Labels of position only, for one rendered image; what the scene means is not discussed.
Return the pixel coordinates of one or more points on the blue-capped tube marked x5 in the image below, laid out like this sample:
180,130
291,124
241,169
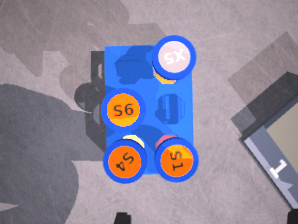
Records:
173,58

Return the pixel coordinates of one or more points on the blue tube rack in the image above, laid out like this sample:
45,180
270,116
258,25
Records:
169,107

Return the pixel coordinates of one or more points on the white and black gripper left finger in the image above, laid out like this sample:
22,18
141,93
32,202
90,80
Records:
122,218

